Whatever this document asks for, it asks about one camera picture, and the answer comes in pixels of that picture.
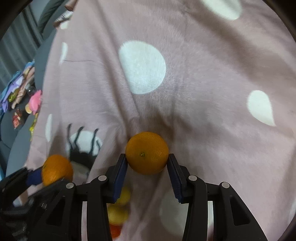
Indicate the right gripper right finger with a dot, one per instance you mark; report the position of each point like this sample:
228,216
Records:
191,190

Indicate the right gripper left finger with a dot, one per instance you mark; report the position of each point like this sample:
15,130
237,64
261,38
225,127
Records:
103,190

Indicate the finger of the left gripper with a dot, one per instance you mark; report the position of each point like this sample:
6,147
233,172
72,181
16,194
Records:
34,177
48,193

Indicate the orange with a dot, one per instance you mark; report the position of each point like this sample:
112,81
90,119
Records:
56,167
147,153

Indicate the yellow green fruit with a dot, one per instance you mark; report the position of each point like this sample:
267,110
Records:
118,213

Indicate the large red tomato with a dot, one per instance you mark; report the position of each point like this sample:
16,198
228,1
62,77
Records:
115,231

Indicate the grey sofa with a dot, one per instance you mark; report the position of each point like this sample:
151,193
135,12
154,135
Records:
15,123

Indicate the yellow snack wrapper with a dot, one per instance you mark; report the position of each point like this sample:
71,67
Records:
32,127

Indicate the pink plush toy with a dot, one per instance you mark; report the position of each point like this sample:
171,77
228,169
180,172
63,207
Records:
35,101

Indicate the pile of colourful clothes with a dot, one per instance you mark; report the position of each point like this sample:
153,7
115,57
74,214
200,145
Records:
17,87

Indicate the pink polka dot cloth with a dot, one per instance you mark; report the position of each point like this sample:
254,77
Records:
215,79

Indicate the grey curtain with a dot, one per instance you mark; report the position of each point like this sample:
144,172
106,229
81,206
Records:
19,45

